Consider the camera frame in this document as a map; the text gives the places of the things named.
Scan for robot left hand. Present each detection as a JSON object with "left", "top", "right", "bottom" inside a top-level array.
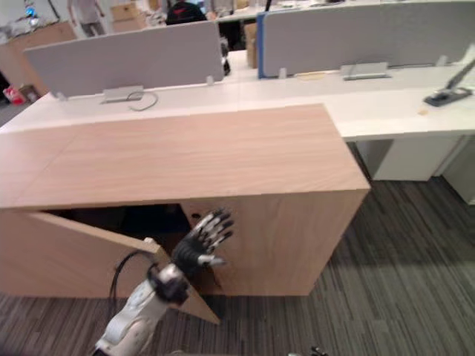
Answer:
[{"left": 171, "top": 208, "right": 236, "bottom": 280}]

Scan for wooden cabinet door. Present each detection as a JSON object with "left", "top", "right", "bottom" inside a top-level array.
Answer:
[{"left": 0, "top": 210, "right": 222, "bottom": 326}]

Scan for light wooden office cabinet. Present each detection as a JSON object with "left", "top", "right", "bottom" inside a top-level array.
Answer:
[{"left": 0, "top": 103, "right": 372, "bottom": 297}]

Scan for white office desk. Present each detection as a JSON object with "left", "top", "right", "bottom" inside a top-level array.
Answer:
[{"left": 0, "top": 47, "right": 475, "bottom": 142}]

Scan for wooden background cabinet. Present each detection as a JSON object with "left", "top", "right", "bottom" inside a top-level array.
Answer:
[{"left": 0, "top": 21, "right": 78, "bottom": 96}]

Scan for grey desk partition panel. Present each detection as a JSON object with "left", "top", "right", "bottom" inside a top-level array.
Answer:
[{"left": 23, "top": 20, "right": 226, "bottom": 99}]

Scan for brown cardboard box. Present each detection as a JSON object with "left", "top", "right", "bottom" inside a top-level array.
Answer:
[{"left": 243, "top": 22, "right": 259, "bottom": 70}]

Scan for small open carton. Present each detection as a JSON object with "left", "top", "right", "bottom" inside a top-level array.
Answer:
[{"left": 18, "top": 84, "right": 40, "bottom": 104}]

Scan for person seated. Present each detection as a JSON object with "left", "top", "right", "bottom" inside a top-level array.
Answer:
[{"left": 165, "top": 0, "right": 209, "bottom": 27}]

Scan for red bag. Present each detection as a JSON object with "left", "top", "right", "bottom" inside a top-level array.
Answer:
[{"left": 2, "top": 85, "right": 25, "bottom": 107}]

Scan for stacked cardboard boxes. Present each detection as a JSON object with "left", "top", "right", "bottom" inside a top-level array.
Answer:
[{"left": 110, "top": 1, "right": 148, "bottom": 33}]

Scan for person standing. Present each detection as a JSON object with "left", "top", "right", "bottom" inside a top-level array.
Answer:
[{"left": 67, "top": 0, "right": 106, "bottom": 39}]

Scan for grey partition with blue edge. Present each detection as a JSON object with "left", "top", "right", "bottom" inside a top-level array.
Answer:
[{"left": 257, "top": 0, "right": 475, "bottom": 79}]

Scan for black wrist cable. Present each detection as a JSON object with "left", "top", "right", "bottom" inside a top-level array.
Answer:
[{"left": 110, "top": 249, "right": 157, "bottom": 300}]

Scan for grey cable loop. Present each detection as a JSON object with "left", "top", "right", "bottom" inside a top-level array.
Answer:
[{"left": 127, "top": 91, "right": 160, "bottom": 112}]

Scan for grey desk cable cover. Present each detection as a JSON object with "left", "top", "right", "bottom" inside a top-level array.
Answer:
[
  {"left": 340, "top": 62, "right": 393, "bottom": 82},
  {"left": 99, "top": 85, "right": 145, "bottom": 105}
]

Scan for white drawer pedestal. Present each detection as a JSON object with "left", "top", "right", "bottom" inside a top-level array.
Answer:
[{"left": 355, "top": 137, "right": 467, "bottom": 182}]

